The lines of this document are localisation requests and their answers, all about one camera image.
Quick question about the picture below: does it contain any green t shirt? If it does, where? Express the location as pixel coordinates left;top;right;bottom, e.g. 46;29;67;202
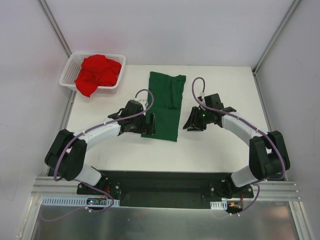
141;71;187;142

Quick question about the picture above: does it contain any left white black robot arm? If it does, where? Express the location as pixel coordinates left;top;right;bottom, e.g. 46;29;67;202
44;100;156;195

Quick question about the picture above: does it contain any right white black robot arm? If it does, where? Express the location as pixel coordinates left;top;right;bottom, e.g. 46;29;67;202
183;93;291;198

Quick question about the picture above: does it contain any red t shirt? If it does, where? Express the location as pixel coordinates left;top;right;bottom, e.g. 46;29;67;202
74;54;122;98

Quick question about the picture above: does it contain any white plastic basket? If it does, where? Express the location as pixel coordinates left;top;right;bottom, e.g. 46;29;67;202
59;51;126;94

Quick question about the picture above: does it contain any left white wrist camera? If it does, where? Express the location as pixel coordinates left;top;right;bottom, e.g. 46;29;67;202
134;98;149;109

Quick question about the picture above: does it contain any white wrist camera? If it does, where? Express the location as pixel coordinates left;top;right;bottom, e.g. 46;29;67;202
134;98;149;109
197;92;205;102

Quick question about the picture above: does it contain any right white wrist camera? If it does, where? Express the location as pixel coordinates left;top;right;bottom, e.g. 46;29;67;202
197;92;205;102

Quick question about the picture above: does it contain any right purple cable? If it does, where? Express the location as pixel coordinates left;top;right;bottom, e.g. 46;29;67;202
191;77;287;218

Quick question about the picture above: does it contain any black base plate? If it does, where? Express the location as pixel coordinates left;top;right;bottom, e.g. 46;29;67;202
76;169;258;208

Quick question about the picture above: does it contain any right slotted cable duct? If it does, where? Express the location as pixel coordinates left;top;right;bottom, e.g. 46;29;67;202
210;200;228;211

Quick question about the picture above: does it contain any slotted cable duct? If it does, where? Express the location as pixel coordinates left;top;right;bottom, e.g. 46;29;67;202
210;200;228;211
41;196;120;208

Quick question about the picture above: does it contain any aluminium rail frame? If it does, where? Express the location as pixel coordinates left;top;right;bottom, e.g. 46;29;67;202
31;176;303;202

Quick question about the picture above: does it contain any left slotted cable duct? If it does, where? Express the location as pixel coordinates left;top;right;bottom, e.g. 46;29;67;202
41;196;120;208

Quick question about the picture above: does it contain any right aluminium corner post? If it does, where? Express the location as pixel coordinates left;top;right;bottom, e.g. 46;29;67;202
251;0;302;75

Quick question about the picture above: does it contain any aluminium corner post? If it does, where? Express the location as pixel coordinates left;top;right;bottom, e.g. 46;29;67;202
251;0;302;75
37;0;72;58

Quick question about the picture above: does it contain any left aluminium corner post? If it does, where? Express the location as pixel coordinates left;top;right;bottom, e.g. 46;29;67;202
37;0;72;58

